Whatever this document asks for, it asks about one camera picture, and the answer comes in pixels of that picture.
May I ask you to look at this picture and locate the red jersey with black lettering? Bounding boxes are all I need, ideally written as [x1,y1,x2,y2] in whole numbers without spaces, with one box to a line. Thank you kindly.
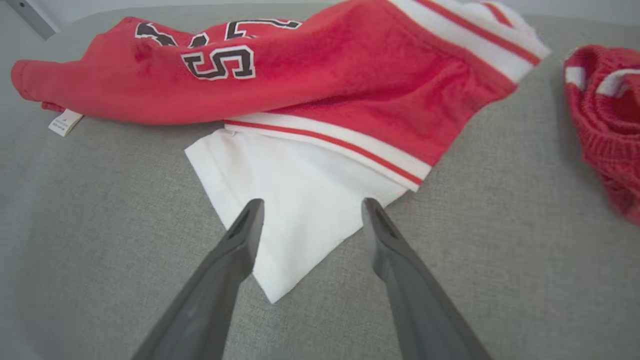
[11,0,551,305]

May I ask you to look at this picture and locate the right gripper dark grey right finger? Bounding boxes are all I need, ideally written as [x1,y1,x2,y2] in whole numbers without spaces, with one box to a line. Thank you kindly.
[361,197,493,360]

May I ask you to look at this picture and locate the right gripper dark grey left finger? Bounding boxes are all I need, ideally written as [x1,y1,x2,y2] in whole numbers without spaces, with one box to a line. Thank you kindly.
[131,198,265,360]

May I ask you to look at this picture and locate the red shorts with white trim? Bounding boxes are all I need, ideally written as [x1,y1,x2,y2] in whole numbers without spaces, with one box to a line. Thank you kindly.
[563,44,640,226]

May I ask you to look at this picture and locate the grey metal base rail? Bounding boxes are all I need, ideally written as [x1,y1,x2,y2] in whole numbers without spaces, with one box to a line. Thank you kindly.
[5,0,59,40]

